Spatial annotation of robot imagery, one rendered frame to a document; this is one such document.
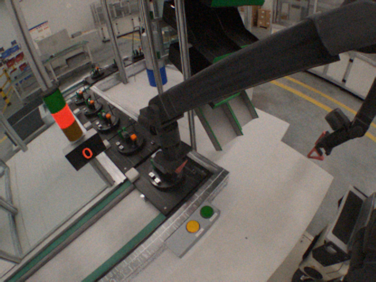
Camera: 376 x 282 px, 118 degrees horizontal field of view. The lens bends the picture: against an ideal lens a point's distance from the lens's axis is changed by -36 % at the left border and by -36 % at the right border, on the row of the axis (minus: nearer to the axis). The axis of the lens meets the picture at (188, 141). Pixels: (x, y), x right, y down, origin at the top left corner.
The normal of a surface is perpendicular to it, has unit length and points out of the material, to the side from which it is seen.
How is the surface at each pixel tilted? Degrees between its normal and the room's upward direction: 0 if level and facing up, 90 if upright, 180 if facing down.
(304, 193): 0
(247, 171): 0
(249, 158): 0
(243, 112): 45
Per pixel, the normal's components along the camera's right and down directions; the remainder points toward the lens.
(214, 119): 0.36, -0.11
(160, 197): -0.08, -0.69
